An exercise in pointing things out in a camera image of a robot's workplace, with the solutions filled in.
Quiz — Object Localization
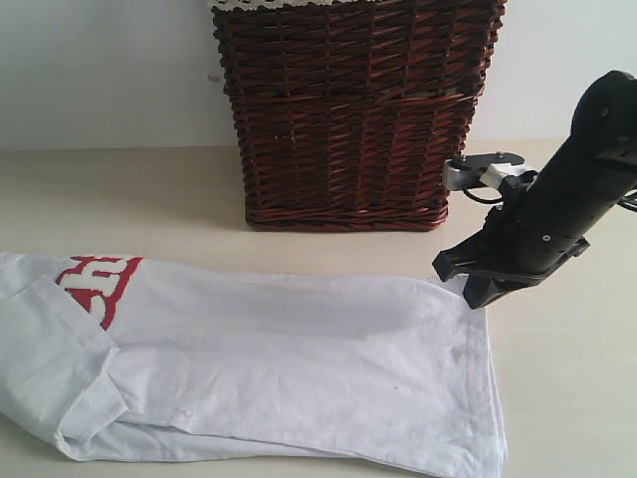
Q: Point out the white t-shirt red print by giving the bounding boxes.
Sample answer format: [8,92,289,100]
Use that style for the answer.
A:
[1,253,508,477]

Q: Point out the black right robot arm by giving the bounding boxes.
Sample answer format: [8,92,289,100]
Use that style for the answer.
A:
[433,71,636,309]

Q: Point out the white tape camera mount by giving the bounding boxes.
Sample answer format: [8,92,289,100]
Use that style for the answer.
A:
[479,163,537,189]

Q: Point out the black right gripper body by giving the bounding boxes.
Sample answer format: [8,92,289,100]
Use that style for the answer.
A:
[470,153,636,285]

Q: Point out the dark red wicker basket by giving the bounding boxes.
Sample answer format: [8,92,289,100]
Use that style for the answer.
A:
[210,0,506,232]

